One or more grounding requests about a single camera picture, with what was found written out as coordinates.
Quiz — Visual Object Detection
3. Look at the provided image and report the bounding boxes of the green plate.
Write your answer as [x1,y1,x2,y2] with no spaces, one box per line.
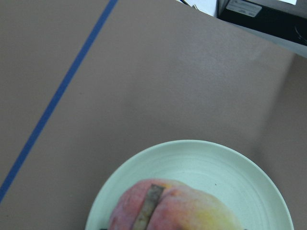
[85,140,294,230]

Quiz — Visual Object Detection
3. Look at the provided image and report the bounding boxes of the peach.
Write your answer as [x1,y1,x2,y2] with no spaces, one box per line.
[108,178,244,230]

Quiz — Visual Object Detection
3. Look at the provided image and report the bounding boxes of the black power adapter box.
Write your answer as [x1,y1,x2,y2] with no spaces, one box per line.
[217,0,307,46]

